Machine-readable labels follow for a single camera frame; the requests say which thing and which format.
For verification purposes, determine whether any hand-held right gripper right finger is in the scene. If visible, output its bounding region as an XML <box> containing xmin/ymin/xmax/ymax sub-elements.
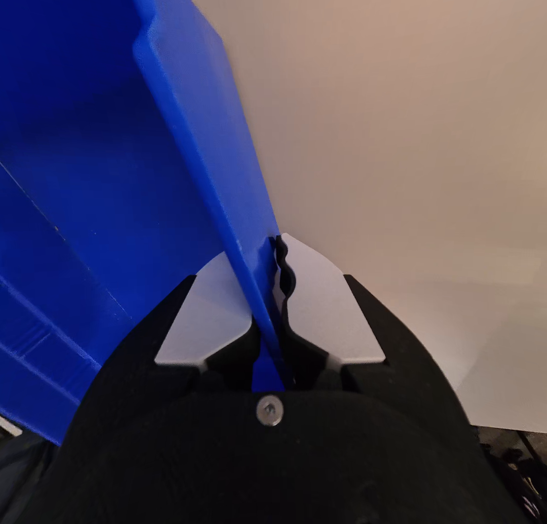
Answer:
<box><xmin>273</xmin><ymin>233</ymin><xmax>386</xmax><ymax>390</ymax></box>

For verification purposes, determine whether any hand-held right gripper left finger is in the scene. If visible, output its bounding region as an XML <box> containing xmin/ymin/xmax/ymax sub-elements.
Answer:
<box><xmin>154</xmin><ymin>251</ymin><xmax>262</xmax><ymax>390</ymax></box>

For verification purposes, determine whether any blue plastic box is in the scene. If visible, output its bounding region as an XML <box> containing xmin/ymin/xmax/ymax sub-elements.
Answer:
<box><xmin>0</xmin><ymin>0</ymin><xmax>287</xmax><ymax>448</ymax></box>

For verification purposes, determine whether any black cable bundle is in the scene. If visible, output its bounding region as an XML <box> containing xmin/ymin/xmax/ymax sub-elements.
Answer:
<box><xmin>479</xmin><ymin>426</ymin><xmax>547</xmax><ymax>524</ymax></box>

